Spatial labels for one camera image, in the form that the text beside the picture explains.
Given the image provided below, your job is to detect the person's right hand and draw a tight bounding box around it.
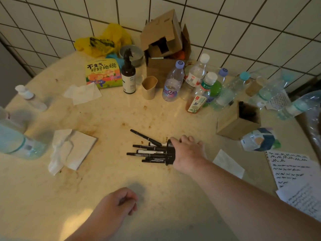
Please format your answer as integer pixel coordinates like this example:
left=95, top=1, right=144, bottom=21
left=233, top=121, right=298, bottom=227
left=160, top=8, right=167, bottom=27
left=170, top=135, right=207, bottom=175

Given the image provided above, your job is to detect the person's left hand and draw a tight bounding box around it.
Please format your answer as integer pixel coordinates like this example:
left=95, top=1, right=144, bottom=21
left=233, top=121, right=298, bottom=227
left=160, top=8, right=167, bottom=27
left=94, top=187, right=138, bottom=231

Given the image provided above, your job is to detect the black mesh pen holder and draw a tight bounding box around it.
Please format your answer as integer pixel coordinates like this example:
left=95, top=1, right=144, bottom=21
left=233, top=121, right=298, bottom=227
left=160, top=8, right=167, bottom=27
left=165, top=139, right=176, bottom=165

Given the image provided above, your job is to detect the pile of black pens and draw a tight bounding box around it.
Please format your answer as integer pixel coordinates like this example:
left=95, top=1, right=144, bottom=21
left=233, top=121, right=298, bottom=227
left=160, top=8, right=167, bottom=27
left=126, top=129, right=168, bottom=164

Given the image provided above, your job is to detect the person's right forearm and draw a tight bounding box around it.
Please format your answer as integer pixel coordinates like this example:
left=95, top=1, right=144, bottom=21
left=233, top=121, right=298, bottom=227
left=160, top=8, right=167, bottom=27
left=188, top=158, right=321, bottom=241

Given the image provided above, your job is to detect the small white paper piece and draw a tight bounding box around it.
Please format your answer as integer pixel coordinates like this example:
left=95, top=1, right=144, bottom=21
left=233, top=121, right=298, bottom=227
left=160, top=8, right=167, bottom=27
left=212, top=149, right=245, bottom=179

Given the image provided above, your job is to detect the small cardboard box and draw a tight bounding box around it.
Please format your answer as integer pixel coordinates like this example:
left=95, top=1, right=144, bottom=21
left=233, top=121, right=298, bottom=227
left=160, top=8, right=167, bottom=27
left=217, top=100, right=261, bottom=140

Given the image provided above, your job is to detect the orange tea bottle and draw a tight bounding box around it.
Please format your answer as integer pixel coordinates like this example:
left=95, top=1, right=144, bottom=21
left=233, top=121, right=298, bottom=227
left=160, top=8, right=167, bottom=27
left=185, top=72, right=218, bottom=114

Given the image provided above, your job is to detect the folded white napkin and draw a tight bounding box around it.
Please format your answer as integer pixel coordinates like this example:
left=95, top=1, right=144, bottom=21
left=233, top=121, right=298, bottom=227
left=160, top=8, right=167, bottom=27
left=64, top=130, right=97, bottom=171

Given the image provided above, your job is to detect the clear bottle purple cap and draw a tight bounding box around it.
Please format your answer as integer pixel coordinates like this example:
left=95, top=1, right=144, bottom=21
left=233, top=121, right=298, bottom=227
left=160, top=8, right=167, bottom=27
left=162, top=60, right=185, bottom=102

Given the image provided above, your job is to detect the water bottle teal cap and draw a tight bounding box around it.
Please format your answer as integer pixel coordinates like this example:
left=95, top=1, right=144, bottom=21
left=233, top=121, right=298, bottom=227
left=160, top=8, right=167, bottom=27
left=248, top=70, right=296, bottom=108
left=277, top=90, right=321, bottom=121
left=210, top=71, right=251, bottom=111

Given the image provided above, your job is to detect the clear plastic bag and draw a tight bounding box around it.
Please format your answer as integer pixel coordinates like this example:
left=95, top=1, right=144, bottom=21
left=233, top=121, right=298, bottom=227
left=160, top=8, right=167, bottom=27
left=240, top=127, right=281, bottom=152

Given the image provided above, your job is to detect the green soda bottle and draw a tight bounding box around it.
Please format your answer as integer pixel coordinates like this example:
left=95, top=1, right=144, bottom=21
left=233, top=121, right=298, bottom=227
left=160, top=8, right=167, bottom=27
left=203, top=68, right=229, bottom=107

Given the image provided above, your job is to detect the beige cup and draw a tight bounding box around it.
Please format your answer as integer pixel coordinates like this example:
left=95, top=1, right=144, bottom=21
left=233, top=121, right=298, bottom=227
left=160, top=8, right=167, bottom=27
left=141, top=76, right=158, bottom=100

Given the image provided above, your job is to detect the clear bottle white cap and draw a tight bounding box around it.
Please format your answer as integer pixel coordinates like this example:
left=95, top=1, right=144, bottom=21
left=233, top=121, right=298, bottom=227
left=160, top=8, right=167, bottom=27
left=180, top=53, right=210, bottom=101

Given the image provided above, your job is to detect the brown paper cup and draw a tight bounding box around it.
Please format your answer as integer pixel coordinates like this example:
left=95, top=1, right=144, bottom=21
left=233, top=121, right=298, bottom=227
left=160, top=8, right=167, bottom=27
left=245, top=77, right=266, bottom=97

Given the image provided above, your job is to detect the brown spray bottle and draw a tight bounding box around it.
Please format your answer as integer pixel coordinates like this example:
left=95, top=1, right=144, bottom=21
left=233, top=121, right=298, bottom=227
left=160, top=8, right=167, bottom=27
left=121, top=48, right=137, bottom=94

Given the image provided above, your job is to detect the zigzag scribbled paper sheet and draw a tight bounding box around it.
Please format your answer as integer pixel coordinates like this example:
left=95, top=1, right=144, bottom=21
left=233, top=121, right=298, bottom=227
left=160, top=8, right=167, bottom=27
left=264, top=150, right=321, bottom=190

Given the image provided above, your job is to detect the grey bowl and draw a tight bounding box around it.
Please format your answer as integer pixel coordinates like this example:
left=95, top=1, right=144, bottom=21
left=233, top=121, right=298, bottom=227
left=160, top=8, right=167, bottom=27
left=119, top=44, right=144, bottom=67

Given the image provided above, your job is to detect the flat white tissue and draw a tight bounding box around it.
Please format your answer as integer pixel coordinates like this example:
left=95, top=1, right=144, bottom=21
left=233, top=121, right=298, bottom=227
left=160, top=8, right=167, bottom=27
left=63, top=82, right=103, bottom=106

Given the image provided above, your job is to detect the colourful snack packet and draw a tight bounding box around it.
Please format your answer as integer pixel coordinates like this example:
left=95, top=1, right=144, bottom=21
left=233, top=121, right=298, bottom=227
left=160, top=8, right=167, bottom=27
left=85, top=57, right=123, bottom=89

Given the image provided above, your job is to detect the open cardboard box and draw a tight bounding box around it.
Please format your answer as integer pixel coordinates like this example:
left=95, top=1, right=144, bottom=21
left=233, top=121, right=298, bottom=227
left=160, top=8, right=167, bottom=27
left=140, top=9, right=192, bottom=88

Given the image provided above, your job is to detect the plastic-wrapped cardboard box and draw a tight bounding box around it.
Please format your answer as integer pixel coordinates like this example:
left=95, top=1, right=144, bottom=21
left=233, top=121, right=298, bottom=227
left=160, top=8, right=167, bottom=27
left=307, top=107, right=321, bottom=158

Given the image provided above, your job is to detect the yellow plastic bag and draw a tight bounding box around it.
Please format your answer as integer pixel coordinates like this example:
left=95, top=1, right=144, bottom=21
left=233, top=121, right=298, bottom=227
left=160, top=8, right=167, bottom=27
left=74, top=23, right=133, bottom=58

